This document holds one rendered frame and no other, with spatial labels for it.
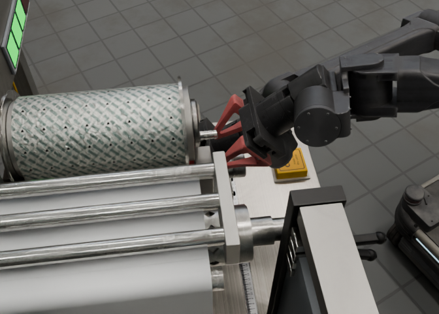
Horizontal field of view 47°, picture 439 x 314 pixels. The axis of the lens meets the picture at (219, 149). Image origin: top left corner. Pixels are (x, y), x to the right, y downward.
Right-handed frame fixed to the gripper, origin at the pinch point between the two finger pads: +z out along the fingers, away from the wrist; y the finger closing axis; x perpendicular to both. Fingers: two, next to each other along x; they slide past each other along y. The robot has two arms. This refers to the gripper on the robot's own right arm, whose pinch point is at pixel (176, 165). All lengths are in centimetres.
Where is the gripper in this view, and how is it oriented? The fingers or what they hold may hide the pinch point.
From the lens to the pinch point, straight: 95.2
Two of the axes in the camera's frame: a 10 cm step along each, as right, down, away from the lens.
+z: -8.6, 4.0, 3.2
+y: -1.2, -7.6, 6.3
